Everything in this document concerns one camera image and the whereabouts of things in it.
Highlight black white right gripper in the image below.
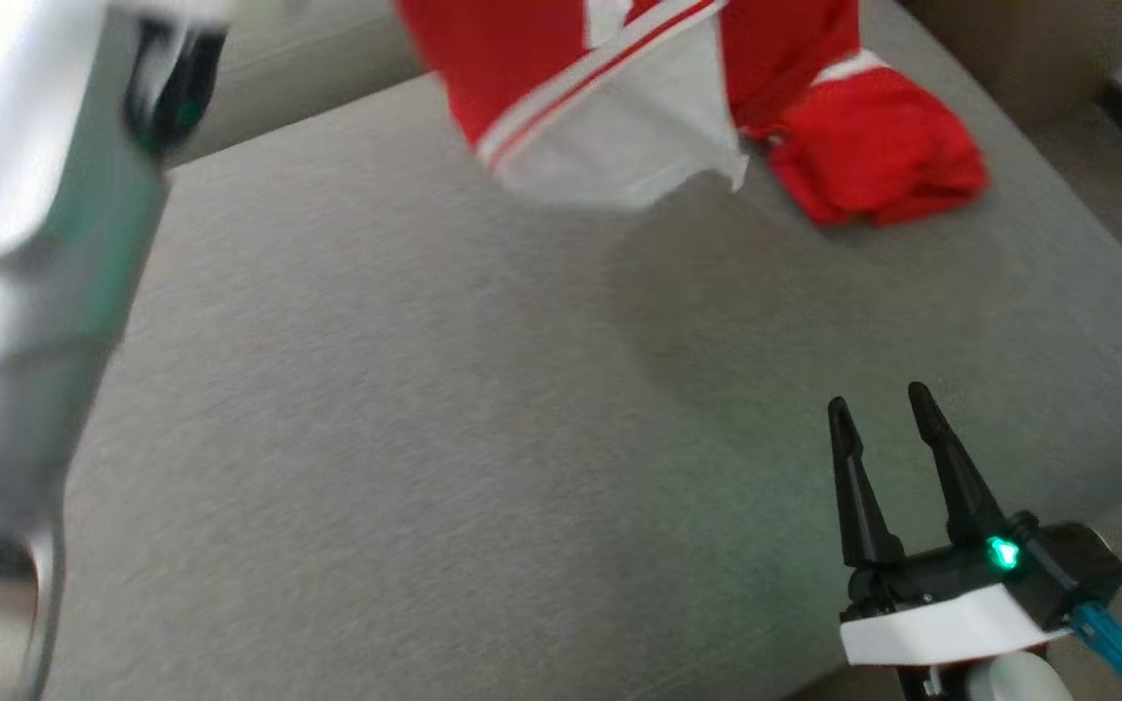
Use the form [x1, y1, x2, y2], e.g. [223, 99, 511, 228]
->
[826, 381, 1122, 673]

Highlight red white-trimmed jersey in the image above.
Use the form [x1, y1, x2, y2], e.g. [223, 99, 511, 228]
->
[393, 0, 862, 213]

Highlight red white-striped shorts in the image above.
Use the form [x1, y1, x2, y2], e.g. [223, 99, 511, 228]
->
[742, 51, 991, 227]

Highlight large grey sofa seat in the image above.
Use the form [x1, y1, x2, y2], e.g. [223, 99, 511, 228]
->
[35, 0, 1122, 701]

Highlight blue cable connector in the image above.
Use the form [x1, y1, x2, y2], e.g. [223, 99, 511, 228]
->
[1070, 602, 1122, 698]

